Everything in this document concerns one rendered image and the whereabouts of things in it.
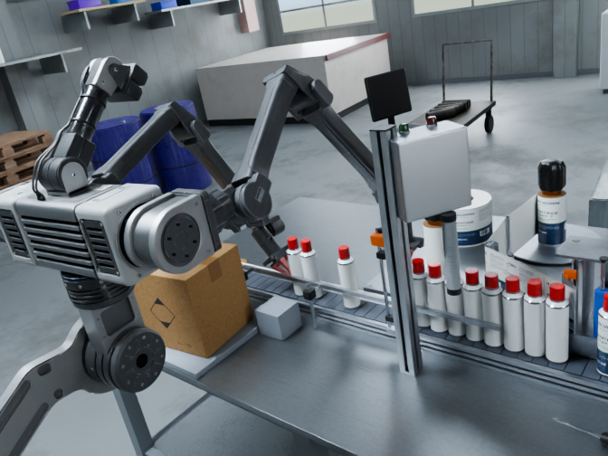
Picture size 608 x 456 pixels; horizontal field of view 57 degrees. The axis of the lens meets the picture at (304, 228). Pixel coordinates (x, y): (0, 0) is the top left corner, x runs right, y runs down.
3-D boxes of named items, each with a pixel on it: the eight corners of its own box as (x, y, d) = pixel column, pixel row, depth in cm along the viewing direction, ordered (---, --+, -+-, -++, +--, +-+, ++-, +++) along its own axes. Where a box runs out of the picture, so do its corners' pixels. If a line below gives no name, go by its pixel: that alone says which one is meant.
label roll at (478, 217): (505, 235, 204) (503, 198, 198) (458, 251, 198) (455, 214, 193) (470, 219, 222) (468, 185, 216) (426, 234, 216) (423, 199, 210)
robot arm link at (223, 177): (166, 133, 170) (189, 127, 163) (175, 121, 173) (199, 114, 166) (245, 227, 194) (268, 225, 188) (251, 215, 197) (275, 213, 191)
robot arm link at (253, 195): (261, 66, 137) (290, 49, 130) (299, 101, 145) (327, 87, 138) (205, 217, 114) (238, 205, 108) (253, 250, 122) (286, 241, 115)
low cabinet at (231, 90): (278, 97, 1109) (268, 47, 1073) (396, 90, 966) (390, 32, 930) (208, 126, 958) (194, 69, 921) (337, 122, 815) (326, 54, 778)
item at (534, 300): (549, 348, 142) (549, 278, 135) (542, 360, 139) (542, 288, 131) (528, 344, 146) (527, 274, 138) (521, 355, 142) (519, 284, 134)
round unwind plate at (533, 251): (613, 232, 193) (613, 228, 192) (588, 272, 172) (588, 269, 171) (522, 221, 212) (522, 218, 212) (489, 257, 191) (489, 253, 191)
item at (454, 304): (470, 329, 156) (466, 263, 148) (462, 339, 152) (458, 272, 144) (453, 325, 159) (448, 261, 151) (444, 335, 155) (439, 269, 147)
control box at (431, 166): (472, 205, 132) (468, 126, 124) (406, 223, 128) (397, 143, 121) (451, 194, 141) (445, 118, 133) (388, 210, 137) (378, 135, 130)
